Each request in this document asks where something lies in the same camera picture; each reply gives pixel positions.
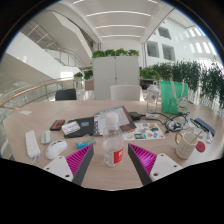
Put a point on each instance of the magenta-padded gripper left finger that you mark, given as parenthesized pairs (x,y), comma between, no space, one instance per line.
(58,166)

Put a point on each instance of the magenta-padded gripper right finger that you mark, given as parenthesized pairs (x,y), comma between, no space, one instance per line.
(165,166)

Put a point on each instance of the clear red-labelled water bottle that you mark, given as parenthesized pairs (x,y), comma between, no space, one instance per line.
(112,145)

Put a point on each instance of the white computer mouse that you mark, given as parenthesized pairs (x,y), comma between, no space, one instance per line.
(55,149)

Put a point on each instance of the white grid-patterned mug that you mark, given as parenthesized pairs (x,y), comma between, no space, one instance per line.
(185,147)

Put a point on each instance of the small grey-white computer mouse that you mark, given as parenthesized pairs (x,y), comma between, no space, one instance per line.
(46,136)

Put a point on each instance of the white power strip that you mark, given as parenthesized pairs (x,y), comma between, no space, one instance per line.
(32,144)

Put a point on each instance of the small teal packet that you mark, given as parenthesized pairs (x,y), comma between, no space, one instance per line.
(85,142)

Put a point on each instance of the flat round red coaster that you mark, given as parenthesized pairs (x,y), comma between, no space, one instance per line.
(200,146)

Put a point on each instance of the colourful sticker sheet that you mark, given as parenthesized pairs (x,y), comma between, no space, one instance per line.
(144,131)

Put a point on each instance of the white card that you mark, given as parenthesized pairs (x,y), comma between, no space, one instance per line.
(70,127)

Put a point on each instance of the wooden stirring stick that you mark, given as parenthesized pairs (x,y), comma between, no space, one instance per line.
(196,136)

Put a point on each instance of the black folder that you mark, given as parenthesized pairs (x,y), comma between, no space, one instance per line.
(85,128)

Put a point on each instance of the white power adapter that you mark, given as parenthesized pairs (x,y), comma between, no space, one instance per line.
(151,116)

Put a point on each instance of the clear plastic wrapper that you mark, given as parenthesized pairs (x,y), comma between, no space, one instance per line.
(209,136)

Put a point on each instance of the dark blue keyboard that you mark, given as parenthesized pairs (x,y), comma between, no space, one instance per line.
(204,126)

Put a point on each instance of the black charger block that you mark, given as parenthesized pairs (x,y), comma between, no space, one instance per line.
(135,115)

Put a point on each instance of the open printed booklet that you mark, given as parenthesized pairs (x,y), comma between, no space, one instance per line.
(125,118)

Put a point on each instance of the white paper note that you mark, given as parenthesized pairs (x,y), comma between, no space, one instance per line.
(25,112)

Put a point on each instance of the clear white-lidded drinking bottle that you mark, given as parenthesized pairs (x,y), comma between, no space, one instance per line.
(152,98)

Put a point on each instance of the green tote bag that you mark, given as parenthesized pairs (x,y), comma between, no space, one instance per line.
(171,96)

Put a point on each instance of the black chair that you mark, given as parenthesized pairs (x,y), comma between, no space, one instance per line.
(65,94)

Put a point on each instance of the glass railing with wooden handrail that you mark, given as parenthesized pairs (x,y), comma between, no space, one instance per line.
(33,89)

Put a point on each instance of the white chair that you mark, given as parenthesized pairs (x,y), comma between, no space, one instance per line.
(125,93)

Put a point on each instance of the wooden planter with green plants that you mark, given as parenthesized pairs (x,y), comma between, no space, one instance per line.
(88,80)

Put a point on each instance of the row of green potted trees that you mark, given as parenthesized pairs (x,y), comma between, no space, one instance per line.
(186,75)

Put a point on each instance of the white cabinet topped with plants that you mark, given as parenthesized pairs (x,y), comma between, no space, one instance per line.
(115,76)

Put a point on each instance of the ceiling light strips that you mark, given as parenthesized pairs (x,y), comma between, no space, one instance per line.
(120,26)

